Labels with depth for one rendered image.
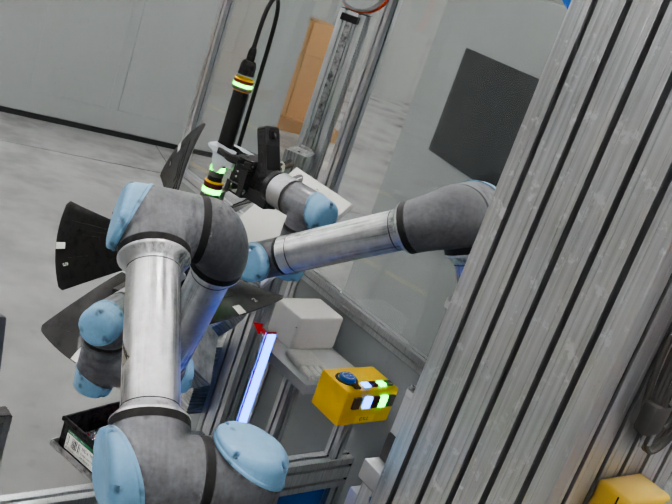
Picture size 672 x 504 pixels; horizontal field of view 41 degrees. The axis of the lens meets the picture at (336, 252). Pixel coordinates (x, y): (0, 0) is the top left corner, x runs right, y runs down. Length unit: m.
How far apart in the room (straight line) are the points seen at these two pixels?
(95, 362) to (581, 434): 0.98
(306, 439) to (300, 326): 0.46
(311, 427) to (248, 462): 1.60
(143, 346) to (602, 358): 0.65
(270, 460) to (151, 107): 6.49
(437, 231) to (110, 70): 6.12
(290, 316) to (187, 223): 1.17
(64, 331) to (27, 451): 1.36
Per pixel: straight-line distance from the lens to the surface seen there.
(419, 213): 1.54
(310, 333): 2.58
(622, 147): 1.02
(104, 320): 1.66
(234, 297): 1.93
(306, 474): 2.10
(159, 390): 1.29
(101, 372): 1.73
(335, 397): 2.00
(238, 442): 1.27
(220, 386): 2.53
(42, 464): 3.36
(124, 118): 7.63
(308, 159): 2.56
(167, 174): 2.40
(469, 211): 1.56
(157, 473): 1.23
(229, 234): 1.46
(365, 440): 2.66
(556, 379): 1.05
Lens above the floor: 1.92
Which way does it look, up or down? 17 degrees down
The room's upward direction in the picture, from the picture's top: 19 degrees clockwise
